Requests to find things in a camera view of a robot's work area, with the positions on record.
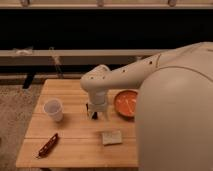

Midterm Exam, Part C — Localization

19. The black rail support leg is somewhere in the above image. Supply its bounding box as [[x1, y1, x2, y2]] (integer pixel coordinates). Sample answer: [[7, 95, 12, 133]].
[[22, 72, 36, 89]]

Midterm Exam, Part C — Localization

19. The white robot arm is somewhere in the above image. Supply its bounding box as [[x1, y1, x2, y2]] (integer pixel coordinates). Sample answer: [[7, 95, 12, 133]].
[[80, 42, 213, 171]]

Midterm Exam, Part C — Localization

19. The light wooden table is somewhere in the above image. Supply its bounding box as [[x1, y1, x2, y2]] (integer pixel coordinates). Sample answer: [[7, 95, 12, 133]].
[[16, 79, 138, 168]]

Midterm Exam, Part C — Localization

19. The orange bowl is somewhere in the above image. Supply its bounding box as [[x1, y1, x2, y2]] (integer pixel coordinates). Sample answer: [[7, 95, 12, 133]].
[[114, 90, 137, 118]]

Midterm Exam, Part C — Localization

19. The translucent plastic cup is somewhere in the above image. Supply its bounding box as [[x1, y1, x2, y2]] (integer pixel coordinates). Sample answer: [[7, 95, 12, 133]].
[[43, 99, 63, 122]]

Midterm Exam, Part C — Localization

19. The grey horizontal rail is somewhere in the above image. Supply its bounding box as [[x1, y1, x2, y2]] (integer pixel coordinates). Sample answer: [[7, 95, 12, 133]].
[[0, 49, 164, 66]]

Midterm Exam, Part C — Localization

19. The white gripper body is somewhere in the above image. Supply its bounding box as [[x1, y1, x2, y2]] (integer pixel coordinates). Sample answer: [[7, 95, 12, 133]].
[[88, 91, 108, 112]]

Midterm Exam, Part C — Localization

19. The grey sponge pad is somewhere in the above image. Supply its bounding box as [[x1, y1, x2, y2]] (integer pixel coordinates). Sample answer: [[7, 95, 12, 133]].
[[102, 130, 122, 145]]

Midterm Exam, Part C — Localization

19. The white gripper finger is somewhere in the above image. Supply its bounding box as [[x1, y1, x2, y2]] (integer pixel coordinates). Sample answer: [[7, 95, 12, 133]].
[[102, 111, 109, 121], [88, 112, 93, 119]]

